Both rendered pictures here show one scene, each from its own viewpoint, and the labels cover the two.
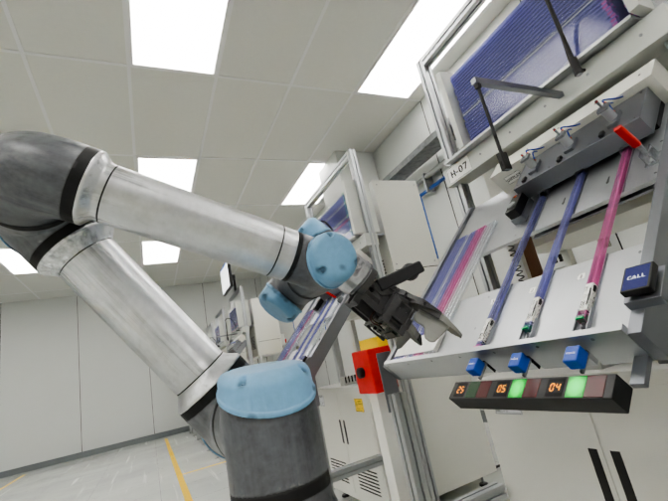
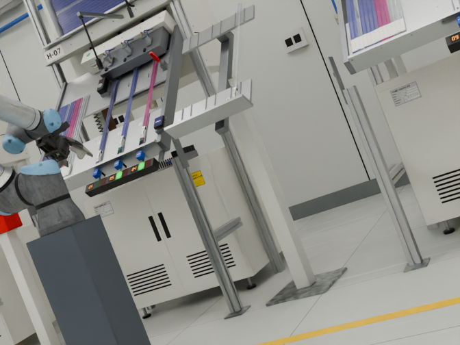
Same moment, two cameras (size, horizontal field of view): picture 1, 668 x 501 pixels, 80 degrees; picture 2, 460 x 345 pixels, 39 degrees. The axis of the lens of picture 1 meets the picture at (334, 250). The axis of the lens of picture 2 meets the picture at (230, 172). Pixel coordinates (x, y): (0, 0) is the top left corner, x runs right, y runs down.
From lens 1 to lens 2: 1.77 m
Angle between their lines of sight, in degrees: 41
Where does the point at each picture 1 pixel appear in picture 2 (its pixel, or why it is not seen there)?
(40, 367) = not seen: outside the picture
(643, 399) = (168, 182)
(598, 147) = (143, 56)
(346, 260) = (58, 120)
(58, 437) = not seen: outside the picture
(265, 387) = (49, 164)
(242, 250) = (22, 117)
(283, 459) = (60, 186)
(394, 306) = (61, 144)
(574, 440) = (142, 215)
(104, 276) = not seen: outside the picture
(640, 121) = (160, 46)
